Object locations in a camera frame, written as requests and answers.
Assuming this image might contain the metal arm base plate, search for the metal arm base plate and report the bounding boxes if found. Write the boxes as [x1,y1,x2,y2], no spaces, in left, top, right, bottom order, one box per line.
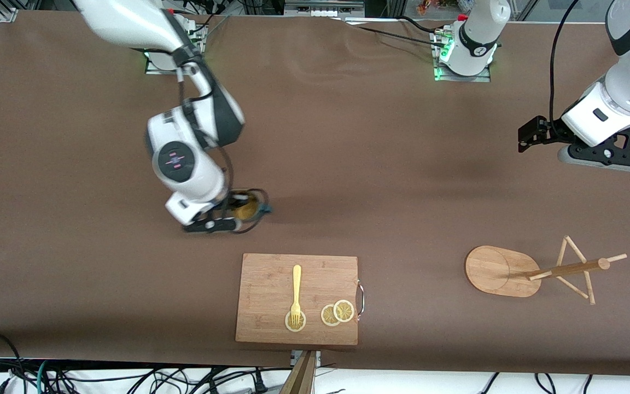
[144,22,207,76]
[433,30,492,83]

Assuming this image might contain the bamboo cutting board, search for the bamboo cutting board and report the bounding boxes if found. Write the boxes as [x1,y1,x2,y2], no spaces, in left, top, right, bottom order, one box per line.
[235,253,359,346]

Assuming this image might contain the wooden post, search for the wooden post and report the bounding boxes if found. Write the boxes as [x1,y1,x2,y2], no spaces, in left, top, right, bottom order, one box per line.
[279,350,317,394]

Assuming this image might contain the teal ribbed cup yellow inside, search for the teal ribbed cup yellow inside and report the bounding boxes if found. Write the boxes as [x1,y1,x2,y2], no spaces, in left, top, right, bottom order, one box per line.
[232,189,273,222]

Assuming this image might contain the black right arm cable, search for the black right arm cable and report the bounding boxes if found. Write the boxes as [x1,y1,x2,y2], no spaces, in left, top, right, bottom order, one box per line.
[176,66,270,235]

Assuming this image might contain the wooden cup rack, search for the wooden cup rack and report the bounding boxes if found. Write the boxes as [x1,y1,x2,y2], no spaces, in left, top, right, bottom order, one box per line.
[465,236,628,305]

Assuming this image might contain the brown table cover sheet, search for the brown table cover sheet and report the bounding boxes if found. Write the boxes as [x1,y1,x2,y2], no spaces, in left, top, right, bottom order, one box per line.
[0,10,630,378]

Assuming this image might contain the metal post bracket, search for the metal post bracket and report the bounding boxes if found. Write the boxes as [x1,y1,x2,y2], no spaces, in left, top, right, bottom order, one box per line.
[291,350,322,368]

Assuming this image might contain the colourful small objects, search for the colourful small objects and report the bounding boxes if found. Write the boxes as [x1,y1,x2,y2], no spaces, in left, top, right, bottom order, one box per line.
[416,0,470,15]

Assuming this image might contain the teal cable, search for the teal cable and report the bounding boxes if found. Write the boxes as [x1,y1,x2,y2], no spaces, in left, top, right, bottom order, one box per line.
[35,360,50,394]

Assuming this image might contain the yellow plastic fork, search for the yellow plastic fork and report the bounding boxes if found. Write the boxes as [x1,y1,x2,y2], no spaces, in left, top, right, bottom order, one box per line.
[290,265,302,325]

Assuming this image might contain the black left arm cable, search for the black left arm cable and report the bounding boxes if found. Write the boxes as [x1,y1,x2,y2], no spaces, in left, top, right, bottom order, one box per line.
[549,0,581,128]

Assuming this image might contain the dried lemon slice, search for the dried lemon slice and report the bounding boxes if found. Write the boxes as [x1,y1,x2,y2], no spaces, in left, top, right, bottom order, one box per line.
[333,299,355,323]
[285,310,307,333]
[320,304,342,327]

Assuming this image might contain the grey metal box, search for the grey metal box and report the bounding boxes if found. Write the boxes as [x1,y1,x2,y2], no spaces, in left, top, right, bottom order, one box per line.
[284,0,366,17]

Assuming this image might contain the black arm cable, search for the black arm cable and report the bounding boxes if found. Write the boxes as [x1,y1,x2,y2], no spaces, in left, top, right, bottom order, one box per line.
[176,66,270,235]
[549,0,581,128]

